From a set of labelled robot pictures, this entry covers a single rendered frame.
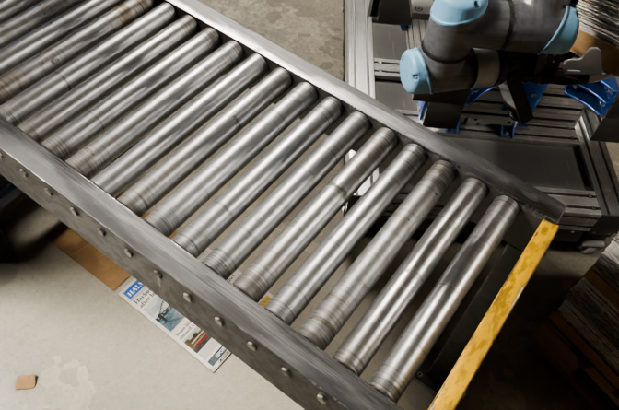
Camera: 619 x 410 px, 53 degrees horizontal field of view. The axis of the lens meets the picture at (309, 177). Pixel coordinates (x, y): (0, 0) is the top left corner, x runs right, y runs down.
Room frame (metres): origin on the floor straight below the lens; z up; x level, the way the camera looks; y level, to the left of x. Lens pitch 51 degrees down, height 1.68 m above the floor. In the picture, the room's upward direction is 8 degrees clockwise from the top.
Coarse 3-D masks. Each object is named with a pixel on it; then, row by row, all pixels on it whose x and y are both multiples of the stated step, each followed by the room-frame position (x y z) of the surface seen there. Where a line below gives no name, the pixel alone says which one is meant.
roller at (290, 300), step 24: (408, 144) 0.82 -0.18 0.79; (408, 168) 0.76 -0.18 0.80; (384, 192) 0.69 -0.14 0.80; (360, 216) 0.63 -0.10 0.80; (336, 240) 0.58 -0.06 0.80; (360, 240) 0.60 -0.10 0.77; (312, 264) 0.52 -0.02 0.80; (336, 264) 0.54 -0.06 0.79; (288, 288) 0.48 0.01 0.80; (312, 288) 0.49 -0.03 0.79; (288, 312) 0.44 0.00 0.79
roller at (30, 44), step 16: (96, 0) 1.12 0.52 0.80; (112, 0) 1.14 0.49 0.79; (64, 16) 1.05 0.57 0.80; (80, 16) 1.07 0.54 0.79; (96, 16) 1.09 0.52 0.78; (32, 32) 0.99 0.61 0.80; (48, 32) 1.00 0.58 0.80; (64, 32) 1.02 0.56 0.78; (16, 48) 0.93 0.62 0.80; (32, 48) 0.95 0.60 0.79; (0, 64) 0.89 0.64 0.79; (16, 64) 0.91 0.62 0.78
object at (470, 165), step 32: (160, 0) 1.16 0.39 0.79; (192, 0) 1.16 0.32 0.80; (224, 32) 1.07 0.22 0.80; (288, 64) 0.99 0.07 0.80; (320, 96) 0.93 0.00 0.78; (352, 96) 0.93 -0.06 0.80; (416, 128) 0.86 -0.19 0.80; (384, 160) 0.85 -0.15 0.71; (448, 160) 0.79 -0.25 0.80; (480, 160) 0.80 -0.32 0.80; (448, 192) 0.78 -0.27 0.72; (512, 192) 0.73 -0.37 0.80; (512, 224) 0.71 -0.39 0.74
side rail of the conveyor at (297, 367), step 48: (0, 144) 0.68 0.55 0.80; (48, 192) 0.61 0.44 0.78; (96, 192) 0.61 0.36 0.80; (96, 240) 0.56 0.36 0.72; (144, 240) 0.53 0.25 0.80; (192, 288) 0.45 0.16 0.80; (240, 336) 0.40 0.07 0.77; (288, 336) 0.40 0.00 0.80; (288, 384) 0.35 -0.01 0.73; (336, 384) 0.33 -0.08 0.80
